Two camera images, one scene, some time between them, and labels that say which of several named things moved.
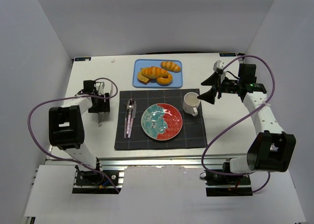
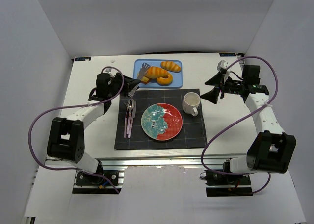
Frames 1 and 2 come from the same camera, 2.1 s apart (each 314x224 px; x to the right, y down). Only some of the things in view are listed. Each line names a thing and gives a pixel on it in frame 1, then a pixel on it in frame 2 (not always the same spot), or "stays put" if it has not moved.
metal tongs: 101,115 → 144,67
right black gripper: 219,87 stays put
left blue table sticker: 82,59 stays put
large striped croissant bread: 154,72 stays put
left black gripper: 102,106 → 124,86
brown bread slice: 143,79 stays put
